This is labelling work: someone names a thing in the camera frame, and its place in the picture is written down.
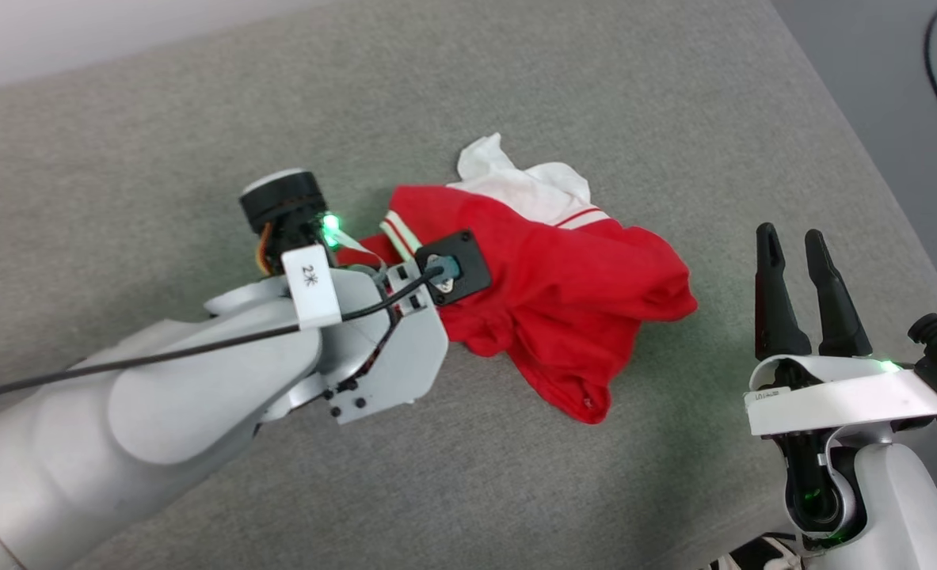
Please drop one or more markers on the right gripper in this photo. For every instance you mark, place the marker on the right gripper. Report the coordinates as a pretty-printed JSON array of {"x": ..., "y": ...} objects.
[{"x": 848, "y": 396}]

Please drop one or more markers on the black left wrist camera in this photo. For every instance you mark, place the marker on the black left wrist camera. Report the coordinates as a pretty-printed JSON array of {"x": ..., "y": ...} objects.
[{"x": 472, "y": 261}]

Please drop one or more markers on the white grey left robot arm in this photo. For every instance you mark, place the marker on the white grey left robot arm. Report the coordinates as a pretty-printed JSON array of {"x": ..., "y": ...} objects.
[{"x": 159, "y": 396}]

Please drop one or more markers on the black white robot base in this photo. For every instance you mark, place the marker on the black white robot base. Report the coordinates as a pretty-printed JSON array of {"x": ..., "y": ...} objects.
[{"x": 753, "y": 554}]

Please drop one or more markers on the red garment with white collar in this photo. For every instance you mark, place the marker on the red garment with white collar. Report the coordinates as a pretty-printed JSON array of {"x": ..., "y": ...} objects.
[{"x": 563, "y": 293}]

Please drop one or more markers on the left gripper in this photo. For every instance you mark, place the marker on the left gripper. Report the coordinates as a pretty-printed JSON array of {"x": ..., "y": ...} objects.
[{"x": 405, "y": 356}]

